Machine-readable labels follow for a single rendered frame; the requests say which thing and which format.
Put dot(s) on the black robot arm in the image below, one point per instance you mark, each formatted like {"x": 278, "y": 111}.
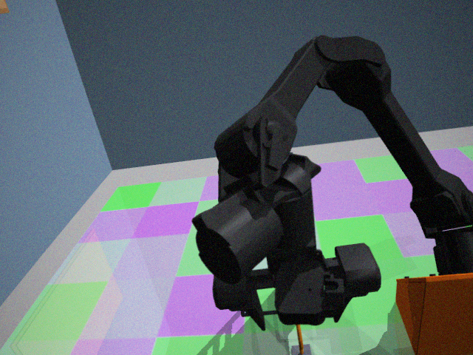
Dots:
{"x": 261, "y": 201}

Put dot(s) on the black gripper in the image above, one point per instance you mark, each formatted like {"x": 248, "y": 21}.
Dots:
{"x": 354, "y": 263}

